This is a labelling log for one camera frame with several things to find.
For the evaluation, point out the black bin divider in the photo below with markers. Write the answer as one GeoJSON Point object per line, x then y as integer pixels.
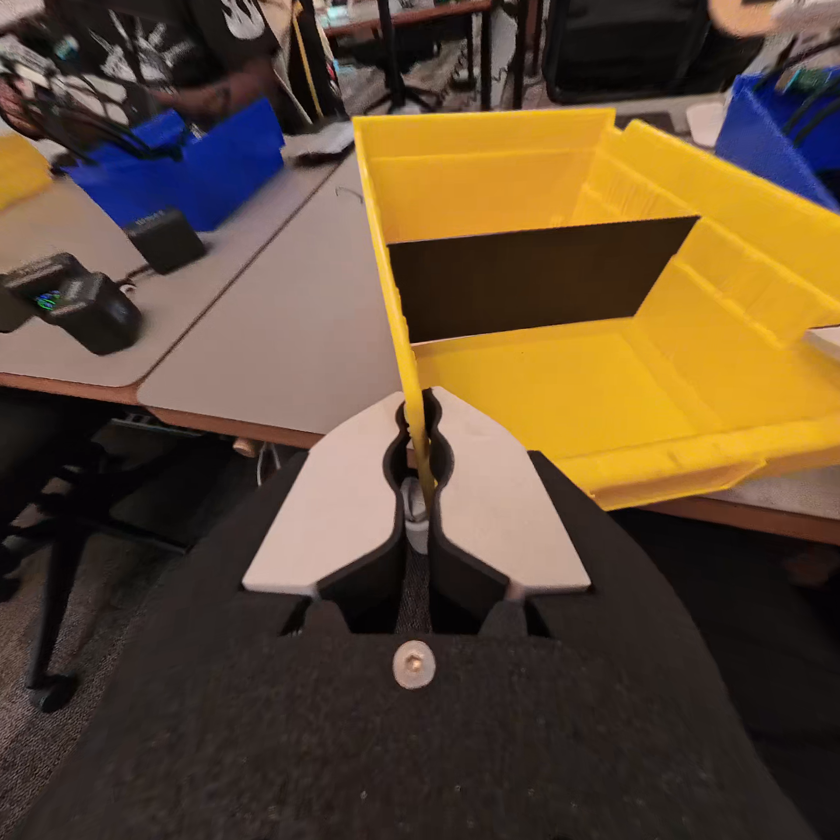
{"type": "Point", "coordinates": [525, 275]}

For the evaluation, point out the black device green display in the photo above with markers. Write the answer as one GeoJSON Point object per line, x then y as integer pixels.
{"type": "Point", "coordinates": [85, 308]}

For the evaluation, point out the black office chair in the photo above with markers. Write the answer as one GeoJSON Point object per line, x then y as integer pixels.
{"type": "Point", "coordinates": [623, 46]}

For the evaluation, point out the grey desk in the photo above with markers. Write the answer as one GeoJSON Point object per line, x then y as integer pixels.
{"type": "Point", "coordinates": [98, 216]}
{"type": "Point", "coordinates": [295, 315]}

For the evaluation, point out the wooden work table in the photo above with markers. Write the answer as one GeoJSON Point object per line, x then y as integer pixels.
{"type": "Point", "coordinates": [407, 16]}

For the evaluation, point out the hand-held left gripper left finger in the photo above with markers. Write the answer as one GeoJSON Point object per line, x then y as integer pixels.
{"type": "Point", "coordinates": [328, 525]}

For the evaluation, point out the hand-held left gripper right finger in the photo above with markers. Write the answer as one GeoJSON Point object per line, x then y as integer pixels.
{"type": "Point", "coordinates": [512, 525]}

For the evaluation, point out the yellow plastic bin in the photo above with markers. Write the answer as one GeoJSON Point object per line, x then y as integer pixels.
{"type": "Point", "coordinates": [23, 170]}
{"type": "Point", "coordinates": [590, 394]}

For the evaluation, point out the blue plastic bin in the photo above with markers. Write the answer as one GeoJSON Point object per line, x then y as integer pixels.
{"type": "Point", "coordinates": [216, 170]}
{"type": "Point", "coordinates": [748, 144]}

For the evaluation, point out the person's dark clothing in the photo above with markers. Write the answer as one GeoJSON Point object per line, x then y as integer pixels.
{"type": "Point", "coordinates": [754, 656]}

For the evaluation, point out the black tripod pole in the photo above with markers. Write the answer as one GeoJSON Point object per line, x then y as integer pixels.
{"type": "Point", "coordinates": [392, 52]}

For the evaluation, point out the black power adapter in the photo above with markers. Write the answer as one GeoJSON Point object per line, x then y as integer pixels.
{"type": "Point", "coordinates": [167, 239]}

